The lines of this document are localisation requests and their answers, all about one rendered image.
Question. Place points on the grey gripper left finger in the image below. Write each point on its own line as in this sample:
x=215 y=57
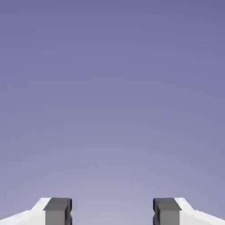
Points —
x=56 y=212

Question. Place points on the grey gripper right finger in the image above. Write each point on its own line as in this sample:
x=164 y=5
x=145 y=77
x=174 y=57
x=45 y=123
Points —
x=168 y=212

